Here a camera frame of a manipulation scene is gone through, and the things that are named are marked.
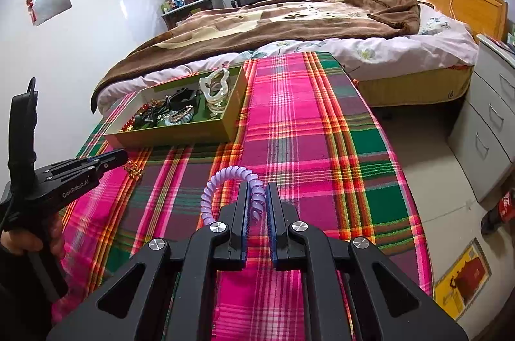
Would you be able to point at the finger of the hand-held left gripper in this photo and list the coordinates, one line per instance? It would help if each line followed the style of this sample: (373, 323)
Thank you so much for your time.
(114, 159)
(68, 163)

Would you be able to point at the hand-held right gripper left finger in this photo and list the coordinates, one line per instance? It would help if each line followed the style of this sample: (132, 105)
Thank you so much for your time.
(244, 240)

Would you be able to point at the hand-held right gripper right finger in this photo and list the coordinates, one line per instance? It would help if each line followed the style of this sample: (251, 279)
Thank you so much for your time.
(274, 238)

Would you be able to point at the green cardboard box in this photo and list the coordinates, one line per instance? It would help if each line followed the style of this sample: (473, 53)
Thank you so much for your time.
(177, 134)

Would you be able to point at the black bangle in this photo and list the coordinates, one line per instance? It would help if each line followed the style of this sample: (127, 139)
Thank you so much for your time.
(189, 95)

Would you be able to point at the person's left forearm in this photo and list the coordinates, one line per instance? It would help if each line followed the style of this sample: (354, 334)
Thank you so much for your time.
(18, 296)

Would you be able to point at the person's left hand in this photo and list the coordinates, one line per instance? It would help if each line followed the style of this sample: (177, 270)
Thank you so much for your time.
(20, 244)

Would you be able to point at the pink green plaid tablecloth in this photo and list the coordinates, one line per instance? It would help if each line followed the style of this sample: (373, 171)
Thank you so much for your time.
(322, 148)

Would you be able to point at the clear white bangle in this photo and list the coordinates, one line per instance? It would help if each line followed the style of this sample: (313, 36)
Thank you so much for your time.
(217, 107)

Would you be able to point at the white wavy bangle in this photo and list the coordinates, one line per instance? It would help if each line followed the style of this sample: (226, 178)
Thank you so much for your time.
(207, 83)

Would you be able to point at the red hanging ornament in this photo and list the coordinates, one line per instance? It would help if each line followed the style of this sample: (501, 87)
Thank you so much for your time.
(33, 13)

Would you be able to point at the white desk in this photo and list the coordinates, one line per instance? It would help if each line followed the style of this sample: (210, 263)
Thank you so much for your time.
(205, 5)

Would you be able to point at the bed with brown blanket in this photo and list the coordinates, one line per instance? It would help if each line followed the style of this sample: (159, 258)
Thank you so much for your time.
(249, 27)

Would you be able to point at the yellow red poster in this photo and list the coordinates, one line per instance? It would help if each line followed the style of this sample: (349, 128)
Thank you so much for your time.
(466, 276)

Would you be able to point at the yellow mattress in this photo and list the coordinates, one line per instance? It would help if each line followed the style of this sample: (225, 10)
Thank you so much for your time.
(422, 83)

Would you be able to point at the pink floral bedsheet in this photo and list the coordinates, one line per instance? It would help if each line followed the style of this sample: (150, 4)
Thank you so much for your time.
(402, 47)

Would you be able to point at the red label soda bottle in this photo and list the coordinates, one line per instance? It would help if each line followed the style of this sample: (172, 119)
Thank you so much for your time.
(503, 210)

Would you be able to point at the grey nightstand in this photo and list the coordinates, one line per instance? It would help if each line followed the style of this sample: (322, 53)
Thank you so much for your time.
(483, 124)

